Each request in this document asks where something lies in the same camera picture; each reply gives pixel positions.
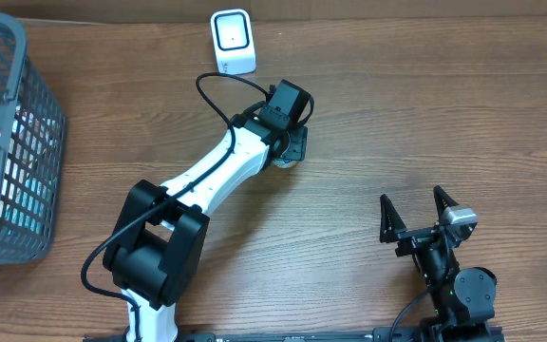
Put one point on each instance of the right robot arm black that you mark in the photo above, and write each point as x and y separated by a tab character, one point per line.
463	299

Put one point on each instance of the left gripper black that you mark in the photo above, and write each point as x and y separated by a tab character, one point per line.
296	148

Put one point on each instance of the green lid jar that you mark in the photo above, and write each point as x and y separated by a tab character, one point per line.
284	164

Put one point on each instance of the white barcode scanner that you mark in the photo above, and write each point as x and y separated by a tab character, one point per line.
233	41

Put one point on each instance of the grey plastic shopping basket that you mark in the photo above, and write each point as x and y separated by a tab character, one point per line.
33	131

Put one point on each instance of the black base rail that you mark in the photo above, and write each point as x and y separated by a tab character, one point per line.
292	337

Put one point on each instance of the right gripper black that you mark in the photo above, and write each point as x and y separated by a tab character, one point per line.
412	237

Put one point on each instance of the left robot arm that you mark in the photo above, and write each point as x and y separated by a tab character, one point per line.
155	247

